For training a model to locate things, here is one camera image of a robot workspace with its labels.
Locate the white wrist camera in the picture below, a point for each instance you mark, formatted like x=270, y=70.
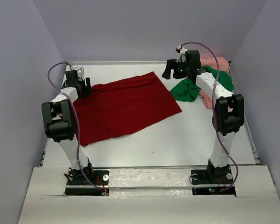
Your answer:
x=80, y=73
x=182, y=54

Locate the aluminium table rail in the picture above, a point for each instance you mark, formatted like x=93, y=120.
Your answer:
x=42, y=159
x=246, y=125

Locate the white front cover board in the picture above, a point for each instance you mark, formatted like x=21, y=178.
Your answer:
x=151, y=196

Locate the aluminium right table rail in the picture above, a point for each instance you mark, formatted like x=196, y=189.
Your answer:
x=246, y=125

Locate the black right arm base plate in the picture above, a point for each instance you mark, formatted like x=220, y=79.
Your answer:
x=204, y=185

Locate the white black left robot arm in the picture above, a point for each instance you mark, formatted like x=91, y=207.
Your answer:
x=60, y=121

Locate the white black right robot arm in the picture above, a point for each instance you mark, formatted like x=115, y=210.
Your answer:
x=228, y=113

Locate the red t-shirt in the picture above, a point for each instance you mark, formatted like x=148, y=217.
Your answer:
x=124, y=107

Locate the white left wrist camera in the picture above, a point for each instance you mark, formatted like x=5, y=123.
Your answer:
x=80, y=73

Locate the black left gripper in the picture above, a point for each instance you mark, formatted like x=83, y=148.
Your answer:
x=86, y=91

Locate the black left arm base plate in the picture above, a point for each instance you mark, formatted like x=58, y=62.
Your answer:
x=94, y=185

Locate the aluminium left table rail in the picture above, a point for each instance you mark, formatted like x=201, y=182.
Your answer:
x=42, y=159

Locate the green t-shirt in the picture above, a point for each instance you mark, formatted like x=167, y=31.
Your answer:
x=213, y=83

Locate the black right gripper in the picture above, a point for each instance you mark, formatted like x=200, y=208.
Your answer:
x=171, y=64

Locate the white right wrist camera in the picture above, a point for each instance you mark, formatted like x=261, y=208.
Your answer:
x=182, y=54

